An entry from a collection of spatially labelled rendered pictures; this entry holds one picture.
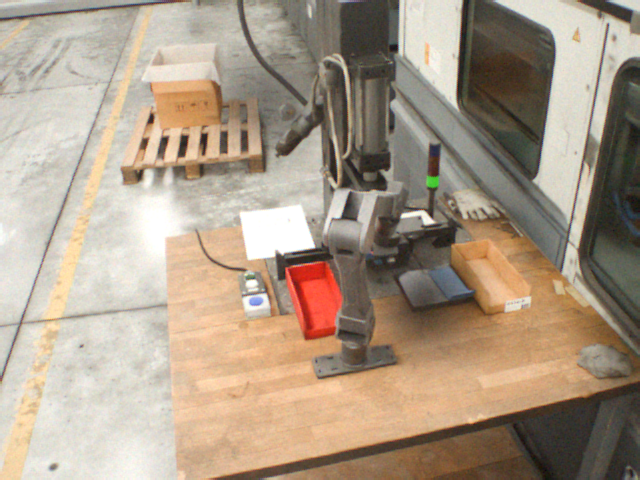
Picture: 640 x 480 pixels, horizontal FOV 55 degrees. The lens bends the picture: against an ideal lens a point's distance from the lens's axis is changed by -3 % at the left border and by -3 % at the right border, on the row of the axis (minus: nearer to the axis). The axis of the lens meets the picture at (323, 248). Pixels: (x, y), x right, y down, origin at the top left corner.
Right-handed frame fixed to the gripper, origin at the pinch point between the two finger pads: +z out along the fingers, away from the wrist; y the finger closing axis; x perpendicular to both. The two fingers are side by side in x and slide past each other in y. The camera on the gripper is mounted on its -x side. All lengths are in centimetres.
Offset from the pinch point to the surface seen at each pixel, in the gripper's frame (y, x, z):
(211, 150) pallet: 203, 33, 216
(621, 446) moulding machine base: -64, -58, 15
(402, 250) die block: 2.7, -9.8, 6.8
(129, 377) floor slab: 18, 89, 127
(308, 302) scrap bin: -8.3, 20.3, 7.0
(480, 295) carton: -18.4, -24.0, -2.4
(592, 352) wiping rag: -42, -42, -15
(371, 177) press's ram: 17.1, -1.1, -11.8
